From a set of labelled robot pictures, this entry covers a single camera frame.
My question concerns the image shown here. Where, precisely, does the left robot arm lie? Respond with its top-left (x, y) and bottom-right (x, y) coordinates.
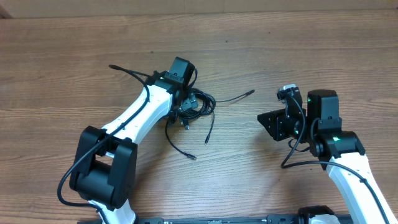
top-left (59, 57), bottom-right (197, 223)

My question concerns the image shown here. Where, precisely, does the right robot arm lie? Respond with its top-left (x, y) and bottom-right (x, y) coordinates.
top-left (257, 85), bottom-right (397, 223)

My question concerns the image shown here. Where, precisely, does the black USB cable long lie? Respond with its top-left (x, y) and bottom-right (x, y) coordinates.
top-left (177, 88), bottom-right (255, 145)

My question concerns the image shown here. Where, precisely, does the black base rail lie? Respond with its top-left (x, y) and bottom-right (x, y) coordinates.
top-left (77, 205), bottom-right (354, 224)

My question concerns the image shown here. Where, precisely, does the black USB cable short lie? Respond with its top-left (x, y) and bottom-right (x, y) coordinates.
top-left (164, 105), bottom-right (217, 161)

